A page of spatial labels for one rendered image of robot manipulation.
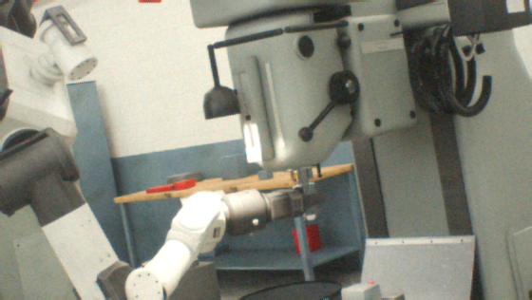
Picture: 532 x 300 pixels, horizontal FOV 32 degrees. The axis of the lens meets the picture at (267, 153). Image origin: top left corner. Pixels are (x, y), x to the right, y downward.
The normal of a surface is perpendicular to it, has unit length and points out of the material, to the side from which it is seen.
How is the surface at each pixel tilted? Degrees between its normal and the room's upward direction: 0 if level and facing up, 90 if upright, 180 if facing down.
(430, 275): 63
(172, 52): 90
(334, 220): 90
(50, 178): 87
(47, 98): 58
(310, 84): 90
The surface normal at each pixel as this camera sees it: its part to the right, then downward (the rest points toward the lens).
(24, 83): 0.65, -0.63
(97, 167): 0.71, -0.09
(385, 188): -0.69, 0.16
